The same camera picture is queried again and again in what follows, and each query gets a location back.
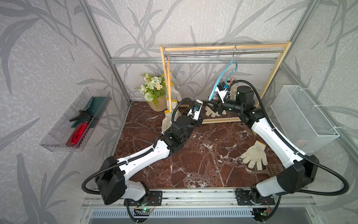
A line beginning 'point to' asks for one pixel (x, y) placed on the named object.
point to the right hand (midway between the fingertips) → (207, 99)
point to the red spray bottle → (77, 134)
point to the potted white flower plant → (154, 88)
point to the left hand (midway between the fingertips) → (199, 106)
